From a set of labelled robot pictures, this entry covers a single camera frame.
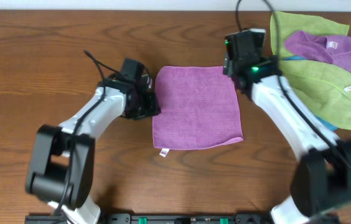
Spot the purple microfiber cloth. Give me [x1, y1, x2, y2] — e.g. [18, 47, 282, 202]
[152, 66, 243, 157]

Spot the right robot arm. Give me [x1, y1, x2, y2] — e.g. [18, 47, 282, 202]
[223, 29, 351, 223]

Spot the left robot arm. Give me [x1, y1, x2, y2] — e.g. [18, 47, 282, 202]
[25, 58, 161, 224]

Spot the large green cloth top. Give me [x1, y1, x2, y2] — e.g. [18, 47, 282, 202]
[270, 11, 350, 58]

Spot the purple cloth with label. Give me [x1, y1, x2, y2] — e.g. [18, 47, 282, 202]
[284, 30, 351, 72]

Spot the green cloth with label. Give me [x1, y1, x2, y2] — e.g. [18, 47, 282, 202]
[279, 60, 351, 130]

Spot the blue cloth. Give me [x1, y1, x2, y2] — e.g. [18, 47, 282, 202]
[284, 55, 338, 131]

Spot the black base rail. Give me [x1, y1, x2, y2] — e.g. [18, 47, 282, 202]
[24, 213, 341, 224]

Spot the right black cable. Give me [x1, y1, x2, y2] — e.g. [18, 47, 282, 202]
[235, 0, 351, 218]

